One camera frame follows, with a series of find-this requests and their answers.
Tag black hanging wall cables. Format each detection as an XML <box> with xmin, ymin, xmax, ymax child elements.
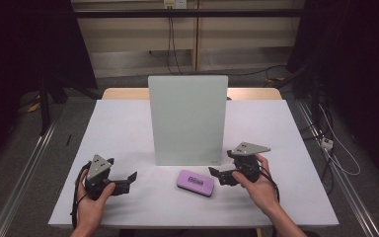
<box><xmin>165</xmin><ymin>16</ymin><xmax>185</xmax><ymax>76</ymax></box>

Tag purple whiteboard eraser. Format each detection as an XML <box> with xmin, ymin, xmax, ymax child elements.
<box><xmin>176</xmin><ymin>169</ymin><xmax>215</xmax><ymax>198</ymax></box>

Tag black horizontal bar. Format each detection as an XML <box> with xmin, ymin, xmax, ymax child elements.
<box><xmin>73</xmin><ymin>8</ymin><xmax>306</xmax><ymax>19</ymax></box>

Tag person's left hand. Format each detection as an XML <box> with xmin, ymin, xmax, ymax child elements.
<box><xmin>75</xmin><ymin>169</ymin><xmax>117</xmax><ymax>232</ymax></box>

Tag white wall socket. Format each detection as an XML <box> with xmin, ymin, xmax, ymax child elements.
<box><xmin>163</xmin><ymin>0</ymin><xmax>189</xmax><ymax>10</ymax></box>

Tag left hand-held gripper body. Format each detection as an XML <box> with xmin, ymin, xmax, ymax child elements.
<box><xmin>84</xmin><ymin>153</ymin><xmax>126</xmax><ymax>200</ymax></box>

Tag person's right hand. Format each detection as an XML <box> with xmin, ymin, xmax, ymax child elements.
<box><xmin>231</xmin><ymin>153</ymin><xmax>280</xmax><ymax>215</ymax></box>

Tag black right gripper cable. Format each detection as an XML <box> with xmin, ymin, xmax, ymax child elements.
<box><xmin>255</xmin><ymin>163</ymin><xmax>281</xmax><ymax>203</ymax></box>

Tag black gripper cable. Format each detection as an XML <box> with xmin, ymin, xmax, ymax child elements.
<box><xmin>70</xmin><ymin>160</ymin><xmax>93</xmax><ymax>230</ymax></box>
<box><xmin>255</xmin><ymin>163</ymin><xmax>281</xmax><ymax>203</ymax></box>

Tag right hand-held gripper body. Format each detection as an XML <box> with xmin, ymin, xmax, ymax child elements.
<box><xmin>226</xmin><ymin>141</ymin><xmax>271</xmax><ymax>184</ymax></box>

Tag white table cover sheet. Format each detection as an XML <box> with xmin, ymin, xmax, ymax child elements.
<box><xmin>47</xmin><ymin>99</ymin><xmax>340</xmax><ymax>229</ymax></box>

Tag black curtain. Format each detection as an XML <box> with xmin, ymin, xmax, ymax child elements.
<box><xmin>287</xmin><ymin>0</ymin><xmax>379</xmax><ymax>189</ymax></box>
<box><xmin>0</xmin><ymin>0</ymin><xmax>99</xmax><ymax>176</ymax></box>

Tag metal floor rail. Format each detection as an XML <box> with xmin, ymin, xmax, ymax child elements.
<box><xmin>295</xmin><ymin>99</ymin><xmax>379</xmax><ymax>237</ymax></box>
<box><xmin>0</xmin><ymin>98</ymin><xmax>67</xmax><ymax>237</ymax></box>

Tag frosted glass whiteboard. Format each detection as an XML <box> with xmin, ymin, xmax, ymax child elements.
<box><xmin>147</xmin><ymin>75</ymin><xmax>229</xmax><ymax>167</ymax></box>

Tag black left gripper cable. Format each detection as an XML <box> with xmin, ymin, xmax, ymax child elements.
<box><xmin>70</xmin><ymin>160</ymin><xmax>93</xmax><ymax>230</ymax></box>

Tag white cable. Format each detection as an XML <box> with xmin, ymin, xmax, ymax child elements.
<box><xmin>318</xmin><ymin>104</ymin><xmax>362</xmax><ymax>177</ymax></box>

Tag white power strip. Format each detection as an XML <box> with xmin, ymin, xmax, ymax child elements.
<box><xmin>320</xmin><ymin>137</ymin><xmax>335</xmax><ymax>151</ymax></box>

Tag black metal stand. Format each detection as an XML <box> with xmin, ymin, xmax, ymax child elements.
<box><xmin>37</xmin><ymin>74</ymin><xmax>97</xmax><ymax>136</ymax></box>

